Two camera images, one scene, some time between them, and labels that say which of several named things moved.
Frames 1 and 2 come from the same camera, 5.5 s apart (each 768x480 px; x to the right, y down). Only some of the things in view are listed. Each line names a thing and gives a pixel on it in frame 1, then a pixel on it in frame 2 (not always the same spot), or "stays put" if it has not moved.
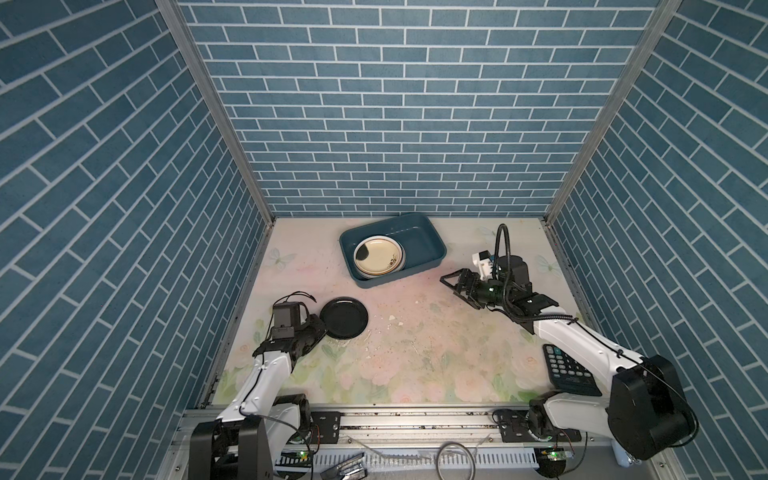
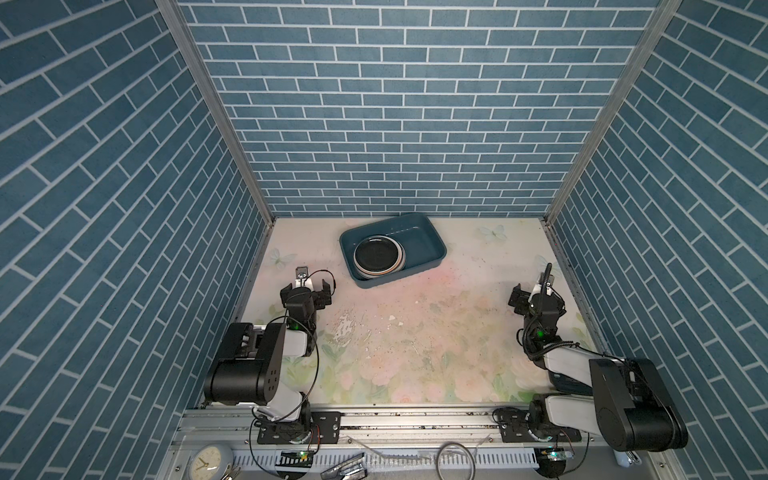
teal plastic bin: (419, 233) stays put
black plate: (343, 317) → (376, 254)
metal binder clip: (349, 469) stays put
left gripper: (319, 328) → (321, 298)
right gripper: (462, 271) → (523, 296)
